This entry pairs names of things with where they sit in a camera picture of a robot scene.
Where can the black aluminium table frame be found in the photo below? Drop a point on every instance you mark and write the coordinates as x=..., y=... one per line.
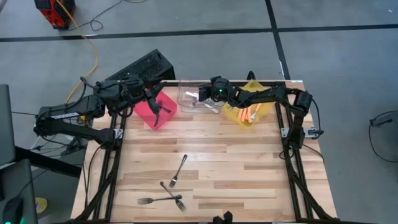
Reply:
x=292, y=174

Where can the black floor beam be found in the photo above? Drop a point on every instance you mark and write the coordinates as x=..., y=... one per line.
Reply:
x=46, y=161

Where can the red and black case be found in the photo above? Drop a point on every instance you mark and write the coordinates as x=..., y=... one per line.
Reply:
x=53, y=14

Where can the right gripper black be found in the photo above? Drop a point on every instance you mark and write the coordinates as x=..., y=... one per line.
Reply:
x=221, y=91

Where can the yellow plastic bin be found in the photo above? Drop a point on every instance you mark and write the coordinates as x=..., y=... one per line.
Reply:
x=239, y=123

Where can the clear plastic bin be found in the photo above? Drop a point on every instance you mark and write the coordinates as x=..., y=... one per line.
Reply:
x=186, y=105

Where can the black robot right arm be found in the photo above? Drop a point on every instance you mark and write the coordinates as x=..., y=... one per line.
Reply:
x=280, y=95

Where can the black metal fork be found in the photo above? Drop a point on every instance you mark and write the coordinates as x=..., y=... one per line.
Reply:
x=164, y=198
x=182, y=205
x=180, y=168

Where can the pink plastic bin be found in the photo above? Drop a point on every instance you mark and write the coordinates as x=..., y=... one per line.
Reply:
x=146, y=116

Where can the black lumpy object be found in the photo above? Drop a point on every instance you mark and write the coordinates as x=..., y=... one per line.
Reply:
x=225, y=218

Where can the silver metal bracket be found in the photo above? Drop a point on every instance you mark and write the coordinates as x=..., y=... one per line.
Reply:
x=119, y=133
x=285, y=132

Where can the black computer mouse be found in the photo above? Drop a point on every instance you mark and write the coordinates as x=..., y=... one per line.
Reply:
x=13, y=211

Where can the yellow disc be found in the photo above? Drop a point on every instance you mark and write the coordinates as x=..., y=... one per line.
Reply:
x=41, y=205

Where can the black arched clamp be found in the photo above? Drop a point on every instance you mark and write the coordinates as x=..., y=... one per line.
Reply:
x=251, y=75

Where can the dark grey side table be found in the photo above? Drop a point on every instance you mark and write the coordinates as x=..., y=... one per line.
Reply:
x=18, y=180

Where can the grey panel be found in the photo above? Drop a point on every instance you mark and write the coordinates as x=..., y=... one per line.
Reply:
x=7, y=124

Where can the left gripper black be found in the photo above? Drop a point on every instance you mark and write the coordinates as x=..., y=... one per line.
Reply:
x=121, y=91

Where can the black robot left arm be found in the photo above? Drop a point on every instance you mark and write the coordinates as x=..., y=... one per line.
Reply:
x=68, y=115

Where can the black floor stand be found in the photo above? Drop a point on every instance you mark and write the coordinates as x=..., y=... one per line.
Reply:
x=74, y=146

